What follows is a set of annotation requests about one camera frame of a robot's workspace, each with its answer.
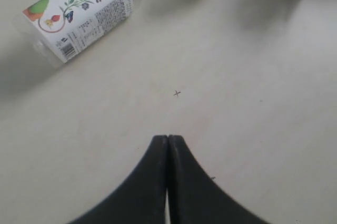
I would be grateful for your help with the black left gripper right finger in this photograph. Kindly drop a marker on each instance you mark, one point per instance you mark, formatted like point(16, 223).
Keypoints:
point(193, 197)

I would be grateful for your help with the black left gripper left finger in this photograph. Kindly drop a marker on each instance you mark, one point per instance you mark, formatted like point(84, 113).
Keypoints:
point(141, 197)

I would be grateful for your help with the clear bottle floral white label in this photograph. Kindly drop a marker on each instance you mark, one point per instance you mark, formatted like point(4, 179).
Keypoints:
point(59, 30)

